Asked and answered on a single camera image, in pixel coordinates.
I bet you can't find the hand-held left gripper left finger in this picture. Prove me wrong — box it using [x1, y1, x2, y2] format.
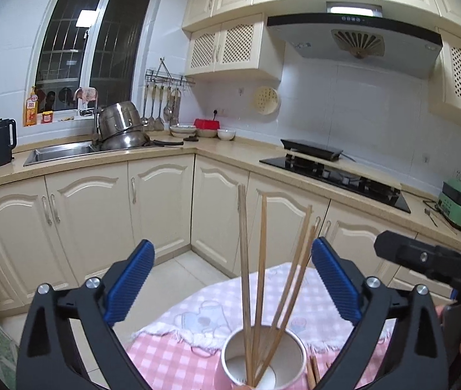
[16, 239, 156, 390]

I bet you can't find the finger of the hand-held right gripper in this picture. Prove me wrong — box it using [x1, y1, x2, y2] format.
[374, 230, 461, 287]

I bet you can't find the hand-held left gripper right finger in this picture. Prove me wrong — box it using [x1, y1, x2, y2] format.
[311, 236, 450, 390]

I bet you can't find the pink cup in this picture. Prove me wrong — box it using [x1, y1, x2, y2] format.
[214, 324, 308, 390]

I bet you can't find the green kitchen appliance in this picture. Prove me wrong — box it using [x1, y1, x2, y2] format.
[436, 180, 461, 235]

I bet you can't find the pink fringed printed cloth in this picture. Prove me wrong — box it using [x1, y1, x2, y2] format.
[132, 263, 398, 355]

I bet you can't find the black gas stove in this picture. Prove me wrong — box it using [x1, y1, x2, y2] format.
[260, 154, 412, 214]

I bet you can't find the black induction cooker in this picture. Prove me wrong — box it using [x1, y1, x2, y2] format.
[280, 139, 344, 162]

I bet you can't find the steel wok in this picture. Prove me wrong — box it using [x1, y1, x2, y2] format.
[100, 130, 185, 152]

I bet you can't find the steel sink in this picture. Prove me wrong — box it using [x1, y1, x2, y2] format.
[23, 142, 102, 167]

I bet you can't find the steel faucet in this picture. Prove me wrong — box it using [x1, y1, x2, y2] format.
[75, 89, 102, 144]

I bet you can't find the steel pot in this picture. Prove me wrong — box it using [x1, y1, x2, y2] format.
[98, 103, 144, 141]

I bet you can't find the black electric kettle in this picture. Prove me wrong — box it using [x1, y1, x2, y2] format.
[0, 119, 18, 167]

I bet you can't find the pink rag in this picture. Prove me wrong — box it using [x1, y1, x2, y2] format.
[74, 87, 99, 105]

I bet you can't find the round cream strainer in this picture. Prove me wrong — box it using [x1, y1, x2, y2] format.
[253, 86, 282, 115]

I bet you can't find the yellow dish soap bottle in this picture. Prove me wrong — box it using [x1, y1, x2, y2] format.
[24, 86, 38, 126]

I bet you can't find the steel utensil rack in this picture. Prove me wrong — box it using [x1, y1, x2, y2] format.
[145, 59, 196, 89]

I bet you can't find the kitchen window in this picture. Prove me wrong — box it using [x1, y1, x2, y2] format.
[29, 0, 163, 126]

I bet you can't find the grey range hood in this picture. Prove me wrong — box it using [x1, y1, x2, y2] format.
[266, 2, 443, 80]

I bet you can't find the black cable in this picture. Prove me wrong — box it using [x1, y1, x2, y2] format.
[423, 199, 457, 235]

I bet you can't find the cream lattice wall cabinet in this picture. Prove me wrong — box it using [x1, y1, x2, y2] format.
[183, 13, 285, 83]

